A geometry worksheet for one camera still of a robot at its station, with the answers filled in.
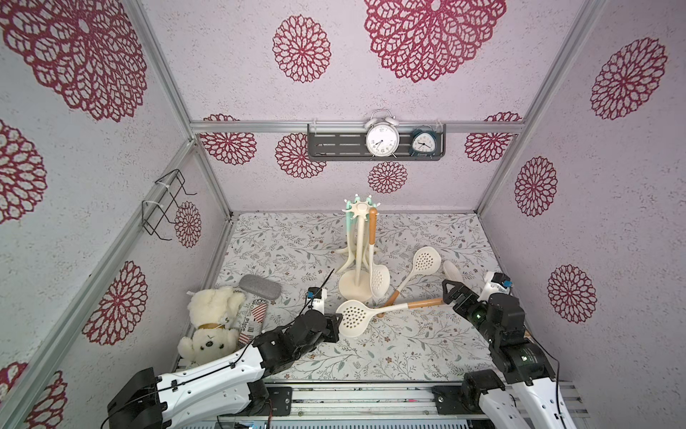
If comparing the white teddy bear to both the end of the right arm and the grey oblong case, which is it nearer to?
the grey oblong case

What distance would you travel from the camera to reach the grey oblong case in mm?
941

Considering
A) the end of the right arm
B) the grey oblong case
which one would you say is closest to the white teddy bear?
the grey oblong case
